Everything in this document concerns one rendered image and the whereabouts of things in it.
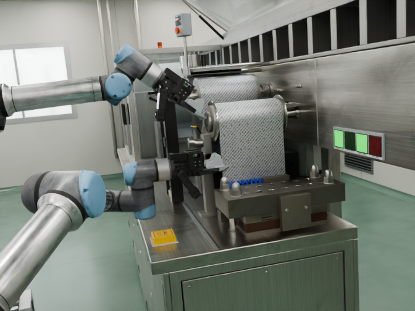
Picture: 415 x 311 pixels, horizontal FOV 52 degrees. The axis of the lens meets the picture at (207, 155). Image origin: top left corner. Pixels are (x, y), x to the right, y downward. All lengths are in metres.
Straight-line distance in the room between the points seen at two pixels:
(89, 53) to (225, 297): 5.96
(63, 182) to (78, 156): 5.99
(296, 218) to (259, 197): 0.14
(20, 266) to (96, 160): 6.16
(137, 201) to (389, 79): 0.84
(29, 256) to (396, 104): 0.91
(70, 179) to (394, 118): 0.81
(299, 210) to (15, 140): 6.09
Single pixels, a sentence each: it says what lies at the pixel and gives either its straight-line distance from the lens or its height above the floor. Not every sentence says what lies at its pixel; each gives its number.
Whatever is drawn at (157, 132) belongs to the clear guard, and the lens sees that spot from 2.48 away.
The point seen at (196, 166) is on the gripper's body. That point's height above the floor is 1.11.
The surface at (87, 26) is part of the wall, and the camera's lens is 7.04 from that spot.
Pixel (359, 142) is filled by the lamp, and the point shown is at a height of 1.19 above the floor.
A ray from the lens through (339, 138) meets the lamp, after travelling 1.37.
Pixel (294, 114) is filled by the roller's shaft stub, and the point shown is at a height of 1.25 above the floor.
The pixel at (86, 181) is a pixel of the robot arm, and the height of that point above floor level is 1.18.
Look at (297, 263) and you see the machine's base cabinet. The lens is 1.39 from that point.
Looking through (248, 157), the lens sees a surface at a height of 1.12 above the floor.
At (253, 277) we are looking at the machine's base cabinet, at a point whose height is 0.80.
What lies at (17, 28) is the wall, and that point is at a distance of 7.13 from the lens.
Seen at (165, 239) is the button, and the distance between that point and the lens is 1.37.
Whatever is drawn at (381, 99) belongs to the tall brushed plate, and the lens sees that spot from 1.20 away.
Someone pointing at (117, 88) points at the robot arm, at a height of 1.39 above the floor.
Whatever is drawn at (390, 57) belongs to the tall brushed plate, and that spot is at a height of 1.41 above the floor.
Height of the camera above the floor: 1.39
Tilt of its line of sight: 10 degrees down
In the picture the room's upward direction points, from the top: 5 degrees counter-clockwise
